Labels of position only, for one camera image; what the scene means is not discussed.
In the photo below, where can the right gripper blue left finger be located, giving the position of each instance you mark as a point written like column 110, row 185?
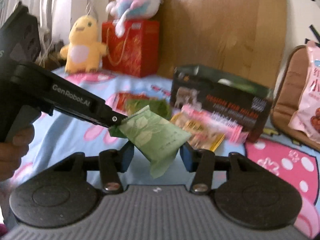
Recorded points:
column 112, row 162

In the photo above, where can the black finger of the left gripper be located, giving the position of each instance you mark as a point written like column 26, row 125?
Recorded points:
column 110, row 117

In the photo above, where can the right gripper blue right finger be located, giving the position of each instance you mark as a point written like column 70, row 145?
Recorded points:
column 202, row 162

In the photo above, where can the nut snack packet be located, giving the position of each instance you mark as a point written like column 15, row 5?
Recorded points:
column 203, row 136

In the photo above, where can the red snack packet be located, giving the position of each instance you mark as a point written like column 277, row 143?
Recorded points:
column 123, row 98

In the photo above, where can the pink long snack box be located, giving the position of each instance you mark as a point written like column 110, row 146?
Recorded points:
column 233, row 131

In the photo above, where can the light green leaf packet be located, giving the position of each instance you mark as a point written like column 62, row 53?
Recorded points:
column 157, row 138

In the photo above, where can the dark green snack packet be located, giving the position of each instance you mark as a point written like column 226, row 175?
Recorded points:
column 159, row 107

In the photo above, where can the person left hand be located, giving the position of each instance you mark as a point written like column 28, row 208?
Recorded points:
column 12, row 152

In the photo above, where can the yellow plush duck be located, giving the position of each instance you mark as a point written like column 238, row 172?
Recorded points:
column 84, row 51

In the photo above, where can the red gift bag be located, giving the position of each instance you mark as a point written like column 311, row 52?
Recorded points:
column 136, row 52

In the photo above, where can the black sheep print box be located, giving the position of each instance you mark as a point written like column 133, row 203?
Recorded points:
column 233, row 97

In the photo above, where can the pink twisted dough snack bag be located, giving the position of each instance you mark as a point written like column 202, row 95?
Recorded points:
column 306, row 118

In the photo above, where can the pink blue plush fish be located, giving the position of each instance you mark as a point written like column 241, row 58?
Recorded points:
column 122, row 10

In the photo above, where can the brown chair cushion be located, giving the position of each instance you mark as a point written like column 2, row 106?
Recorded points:
column 287, row 98

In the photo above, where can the wooden board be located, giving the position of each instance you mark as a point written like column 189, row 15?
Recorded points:
column 243, row 37

